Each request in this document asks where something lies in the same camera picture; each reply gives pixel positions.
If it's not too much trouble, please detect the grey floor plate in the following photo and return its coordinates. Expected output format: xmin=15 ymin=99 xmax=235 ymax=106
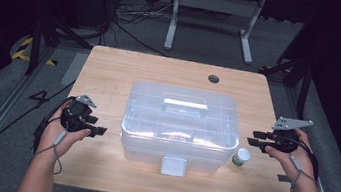
xmin=60 ymin=50 xmax=90 ymax=89

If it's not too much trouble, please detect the grey wrist lanyard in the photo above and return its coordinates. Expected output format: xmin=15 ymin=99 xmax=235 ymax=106
xmin=284 ymin=152 xmax=320 ymax=192
xmin=30 ymin=126 xmax=69 ymax=177

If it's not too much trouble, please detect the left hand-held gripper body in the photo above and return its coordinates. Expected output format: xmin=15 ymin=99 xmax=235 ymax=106
xmin=59 ymin=91 xmax=100 ymax=135

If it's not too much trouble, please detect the black tripod stand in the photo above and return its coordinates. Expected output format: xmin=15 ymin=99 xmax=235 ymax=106
xmin=24 ymin=12 xmax=97 ymax=84
xmin=253 ymin=51 xmax=316 ymax=119

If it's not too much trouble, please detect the grey left wrist lanyard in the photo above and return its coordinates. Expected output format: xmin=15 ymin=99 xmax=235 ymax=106
xmin=30 ymin=126 xmax=69 ymax=177

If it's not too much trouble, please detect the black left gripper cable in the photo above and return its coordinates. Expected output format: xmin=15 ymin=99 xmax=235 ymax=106
xmin=30 ymin=91 xmax=77 ymax=158

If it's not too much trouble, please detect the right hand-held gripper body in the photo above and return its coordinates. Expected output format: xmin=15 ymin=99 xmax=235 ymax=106
xmin=260 ymin=114 xmax=314 ymax=160

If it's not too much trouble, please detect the grey right wrist lanyard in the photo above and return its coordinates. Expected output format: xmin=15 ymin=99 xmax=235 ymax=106
xmin=284 ymin=152 xmax=320 ymax=192

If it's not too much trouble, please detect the bundle of floor cables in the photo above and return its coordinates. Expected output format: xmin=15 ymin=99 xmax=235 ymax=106
xmin=98 ymin=0 xmax=179 ymax=59

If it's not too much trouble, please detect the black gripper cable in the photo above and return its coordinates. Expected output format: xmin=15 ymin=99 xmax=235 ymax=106
xmin=30 ymin=91 xmax=77 ymax=158
xmin=277 ymin=135 xmax=324 ymax=181

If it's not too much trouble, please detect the clear plastic storage box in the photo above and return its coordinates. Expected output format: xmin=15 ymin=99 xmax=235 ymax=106
xmin=114 ymin=78 xmax=247 ymax=186

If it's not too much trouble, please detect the person's right hand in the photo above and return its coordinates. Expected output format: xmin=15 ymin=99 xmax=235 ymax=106
xmin=259 ymin=124 xmax=322 ymax=191

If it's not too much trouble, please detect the long black floor cable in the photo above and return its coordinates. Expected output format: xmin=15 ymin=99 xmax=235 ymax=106
xmin=0 ymin=69 xmax=77 ymax=192

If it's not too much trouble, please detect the small white bottle green label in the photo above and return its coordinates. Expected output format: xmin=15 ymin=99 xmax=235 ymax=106
xmin=230 ymin=146 xmax=252 ymax=169

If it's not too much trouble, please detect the person's left hand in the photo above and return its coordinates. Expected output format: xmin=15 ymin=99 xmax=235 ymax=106
xmin=36 ymin=97 xmax=96 ymax=166

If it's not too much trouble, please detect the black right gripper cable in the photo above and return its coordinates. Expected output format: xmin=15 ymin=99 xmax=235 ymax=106
xmin=277 ymin=135 xmax=324 ymax=181

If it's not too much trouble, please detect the white metal desk frame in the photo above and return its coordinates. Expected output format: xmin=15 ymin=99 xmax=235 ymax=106
xmin=162 ymin=0 xmax=267 ymax=67

